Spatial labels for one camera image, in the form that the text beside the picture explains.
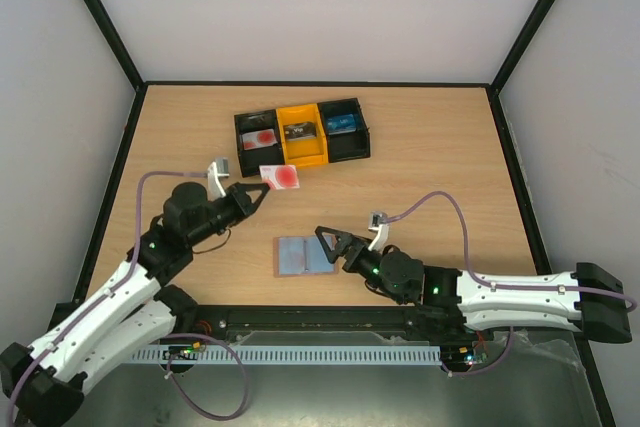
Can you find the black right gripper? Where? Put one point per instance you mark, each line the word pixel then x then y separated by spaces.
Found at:
pixel 347 252

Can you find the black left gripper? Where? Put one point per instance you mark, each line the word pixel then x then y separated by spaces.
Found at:
pixel 241 200

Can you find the white red april card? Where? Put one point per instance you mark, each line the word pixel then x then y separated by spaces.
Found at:
pixel 280 177

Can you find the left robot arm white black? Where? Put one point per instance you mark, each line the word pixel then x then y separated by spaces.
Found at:
pixel 48 380

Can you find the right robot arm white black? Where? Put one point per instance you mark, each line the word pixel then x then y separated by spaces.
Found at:
pixel 588 300

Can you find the white red card in bin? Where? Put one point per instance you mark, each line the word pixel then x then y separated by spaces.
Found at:
pixel 259 139

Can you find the left black bin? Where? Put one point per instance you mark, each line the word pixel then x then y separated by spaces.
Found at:
pixel 251 160

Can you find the black bin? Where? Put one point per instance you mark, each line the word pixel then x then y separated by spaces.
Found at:
pixel 251 160
pixel 345 147

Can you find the yellow middle bin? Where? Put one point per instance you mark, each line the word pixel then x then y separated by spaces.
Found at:
pixel 303 153

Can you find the right black bin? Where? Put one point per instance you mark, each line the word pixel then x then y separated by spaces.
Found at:
pixel 345 147

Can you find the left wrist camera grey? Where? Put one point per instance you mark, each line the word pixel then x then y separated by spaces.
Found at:
pixel 217 173

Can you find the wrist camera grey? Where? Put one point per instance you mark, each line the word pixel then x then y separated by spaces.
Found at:
pixel 217 173
pixel 379 226

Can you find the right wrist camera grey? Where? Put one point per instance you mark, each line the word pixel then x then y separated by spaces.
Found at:
pixel 379 226

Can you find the light blue slotted cable duct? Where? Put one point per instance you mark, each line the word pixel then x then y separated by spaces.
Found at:
pixel 403 355

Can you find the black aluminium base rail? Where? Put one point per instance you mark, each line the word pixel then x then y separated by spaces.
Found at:
pixel 410 323

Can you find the black enclosure frame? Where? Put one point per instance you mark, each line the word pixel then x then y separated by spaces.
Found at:
pixel 141 87

